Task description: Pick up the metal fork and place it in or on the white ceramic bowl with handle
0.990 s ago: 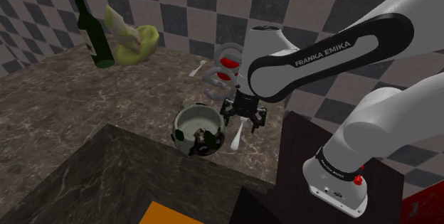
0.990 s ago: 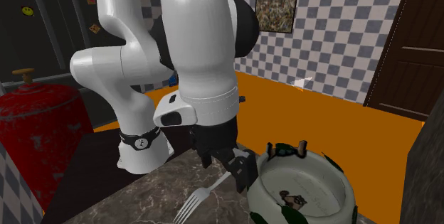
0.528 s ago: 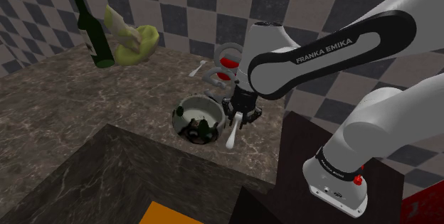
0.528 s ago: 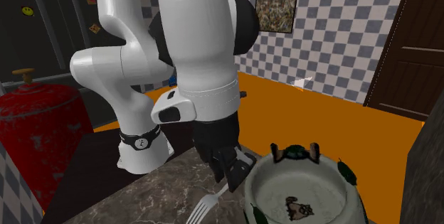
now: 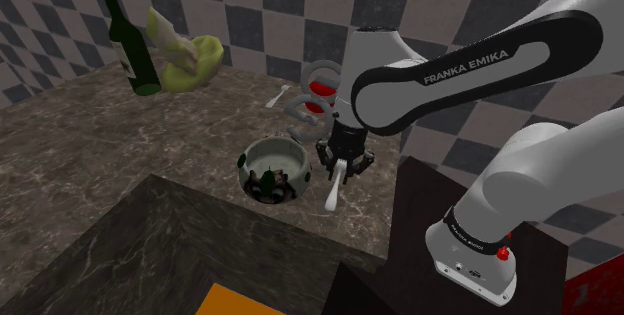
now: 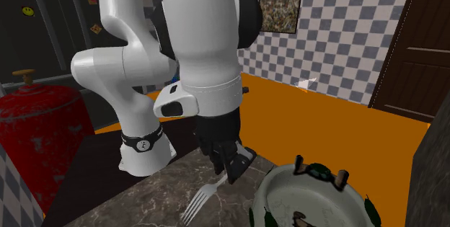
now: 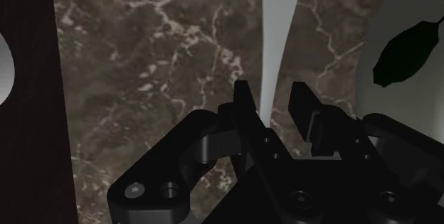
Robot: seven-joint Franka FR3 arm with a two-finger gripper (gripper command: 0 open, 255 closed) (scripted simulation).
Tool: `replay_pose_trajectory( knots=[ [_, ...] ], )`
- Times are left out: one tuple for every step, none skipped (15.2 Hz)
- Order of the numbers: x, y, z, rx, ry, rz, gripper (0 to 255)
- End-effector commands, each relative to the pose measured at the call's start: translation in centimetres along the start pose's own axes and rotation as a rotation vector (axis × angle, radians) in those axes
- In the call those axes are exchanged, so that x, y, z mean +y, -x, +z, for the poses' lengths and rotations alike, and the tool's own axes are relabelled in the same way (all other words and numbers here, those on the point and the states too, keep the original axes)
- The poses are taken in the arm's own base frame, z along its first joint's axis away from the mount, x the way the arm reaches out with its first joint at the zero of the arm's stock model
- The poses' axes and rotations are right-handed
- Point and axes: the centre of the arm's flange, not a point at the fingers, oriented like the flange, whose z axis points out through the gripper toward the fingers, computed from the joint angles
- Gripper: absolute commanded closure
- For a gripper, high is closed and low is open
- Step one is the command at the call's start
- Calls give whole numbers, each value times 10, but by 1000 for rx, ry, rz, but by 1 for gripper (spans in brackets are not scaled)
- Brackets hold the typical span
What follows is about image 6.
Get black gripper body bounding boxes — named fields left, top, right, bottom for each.
left=194, top=110, right=244, bottom=153

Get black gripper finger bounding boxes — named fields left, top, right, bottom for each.
left=222, top=141, right=258, bottom=186
left=201, top=143, right=226, bottom=177

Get silver fork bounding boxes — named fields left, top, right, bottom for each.
left=180, top=172, right=229, bottom=227

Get white bowl with green decoration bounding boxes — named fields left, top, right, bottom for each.
left=248, top=155, right=383, bottom=227

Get dark robot stand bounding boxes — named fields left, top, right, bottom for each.
left=41, top=116, right=200, bottom=227

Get red gas cylinder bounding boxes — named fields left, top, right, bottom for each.
left=0, top=68, right=96, bottom=217

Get black refrigerator with stickers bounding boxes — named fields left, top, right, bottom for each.
left=0, top=0, right=125, bottom=131

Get dark brown door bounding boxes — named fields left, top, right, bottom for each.
left=367, top=0, right=450, bottom=124

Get framed speckled wall picture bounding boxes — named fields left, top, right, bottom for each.
left=258, top=0, right=303, bottom=35

